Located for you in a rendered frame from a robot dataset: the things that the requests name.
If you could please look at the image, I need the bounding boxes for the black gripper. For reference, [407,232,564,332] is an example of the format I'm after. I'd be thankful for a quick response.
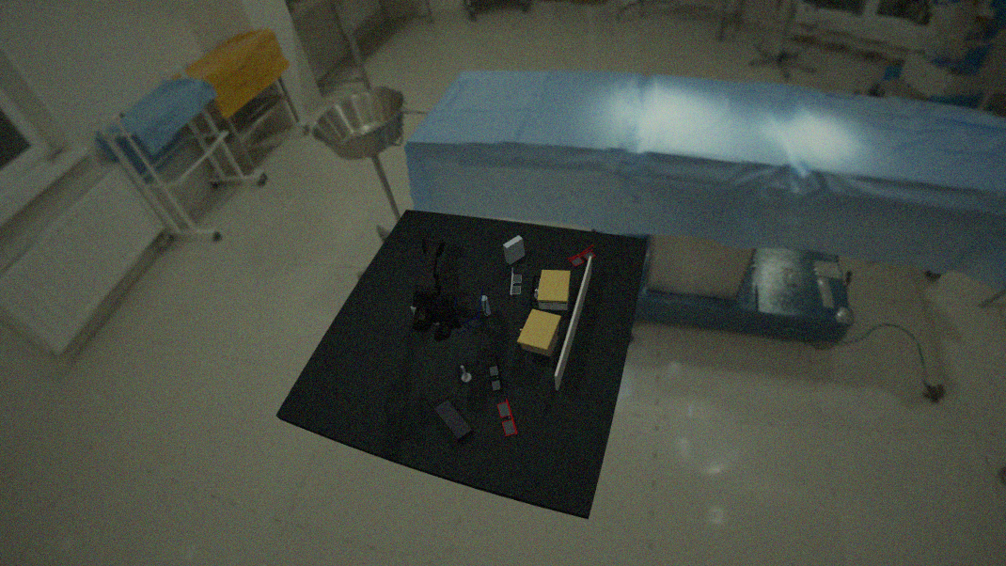
[432,292,462,341]

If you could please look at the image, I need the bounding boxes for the grey rectangular panel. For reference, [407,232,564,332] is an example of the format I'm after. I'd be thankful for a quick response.
[554,256,591,391]

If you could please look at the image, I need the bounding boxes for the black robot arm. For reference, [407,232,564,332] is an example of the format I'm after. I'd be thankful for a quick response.
[412,236,445,332]

